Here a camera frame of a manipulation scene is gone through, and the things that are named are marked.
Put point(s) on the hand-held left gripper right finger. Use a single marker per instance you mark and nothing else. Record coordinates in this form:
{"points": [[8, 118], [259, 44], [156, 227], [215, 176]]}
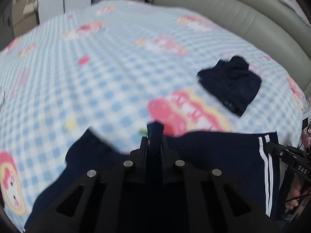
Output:
{"points": [[164, 155]]}

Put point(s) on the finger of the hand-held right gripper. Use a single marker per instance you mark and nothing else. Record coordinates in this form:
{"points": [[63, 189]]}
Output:
{"points": [[279, 151]]}

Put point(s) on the blue checkered printed blanket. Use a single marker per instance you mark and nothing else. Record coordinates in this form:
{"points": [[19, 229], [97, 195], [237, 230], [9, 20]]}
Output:
{"points": [[109, 72]]}

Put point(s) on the navy pants with white stripes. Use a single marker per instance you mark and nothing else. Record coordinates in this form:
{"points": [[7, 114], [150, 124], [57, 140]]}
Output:
{"points": [[218, 155]]}

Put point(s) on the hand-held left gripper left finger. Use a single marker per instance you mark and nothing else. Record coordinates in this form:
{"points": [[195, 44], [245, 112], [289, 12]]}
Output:
{"points": [[143, 155]]}

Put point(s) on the person's right hand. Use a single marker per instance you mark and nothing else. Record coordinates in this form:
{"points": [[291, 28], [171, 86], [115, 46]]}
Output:
{"points": [[294, 193]]}

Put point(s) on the folded navy garment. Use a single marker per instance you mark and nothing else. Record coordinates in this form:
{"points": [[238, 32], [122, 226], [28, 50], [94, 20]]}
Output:
{"points": [[230, 85]]}

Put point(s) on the white cabinet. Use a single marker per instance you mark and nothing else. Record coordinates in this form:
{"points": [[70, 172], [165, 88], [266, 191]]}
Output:
{"points": [[63, 2]]}

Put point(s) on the grey padded headboard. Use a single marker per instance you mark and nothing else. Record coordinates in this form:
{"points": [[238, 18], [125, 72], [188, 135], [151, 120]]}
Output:
{"points": [[243, 12]]}

